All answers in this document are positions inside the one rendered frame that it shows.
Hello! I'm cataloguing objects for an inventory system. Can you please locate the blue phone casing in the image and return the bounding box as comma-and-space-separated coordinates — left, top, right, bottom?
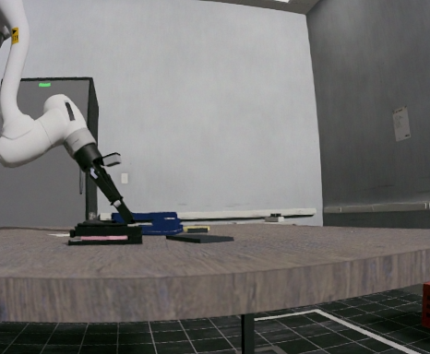
128, 218, 184, 235

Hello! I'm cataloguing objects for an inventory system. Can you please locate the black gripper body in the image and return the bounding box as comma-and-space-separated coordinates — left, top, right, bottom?
75, 144, 104, 179

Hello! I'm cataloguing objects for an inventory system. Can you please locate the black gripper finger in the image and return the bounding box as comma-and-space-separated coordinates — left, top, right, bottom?
89, 167, 134, 223
103, 168, 123, 199

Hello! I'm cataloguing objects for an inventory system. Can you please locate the blue telephone handset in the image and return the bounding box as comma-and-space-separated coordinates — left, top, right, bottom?
111, 212, 177, 220

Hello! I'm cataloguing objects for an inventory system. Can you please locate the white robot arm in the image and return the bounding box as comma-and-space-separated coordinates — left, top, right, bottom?
0, 0, 96, 168

